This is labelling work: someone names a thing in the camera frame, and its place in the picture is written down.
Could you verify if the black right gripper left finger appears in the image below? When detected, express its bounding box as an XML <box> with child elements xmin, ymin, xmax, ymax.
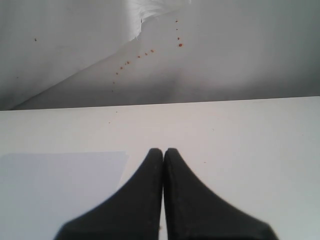
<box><xmin>55</xmin><ymin>148</ymin><xmax>164</xmax><ymax>240</ymax></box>

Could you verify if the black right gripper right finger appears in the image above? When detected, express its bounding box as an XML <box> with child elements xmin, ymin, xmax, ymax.
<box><xmin>163</xmin><ymin>148</ymin><xmax>278</xmax><ymax>240</ymax></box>

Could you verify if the white paper sheet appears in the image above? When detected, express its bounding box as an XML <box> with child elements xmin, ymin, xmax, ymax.
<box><xmin>0</xmin><ymin>151</ymin><xmax>128</xmax><ymax>240</ymax></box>

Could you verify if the white backdrop sheet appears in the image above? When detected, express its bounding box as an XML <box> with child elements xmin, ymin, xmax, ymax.
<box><xmin>0</xmin><ymin>0</ymin><xmax>193</xmax><ymax>111</ymax></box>

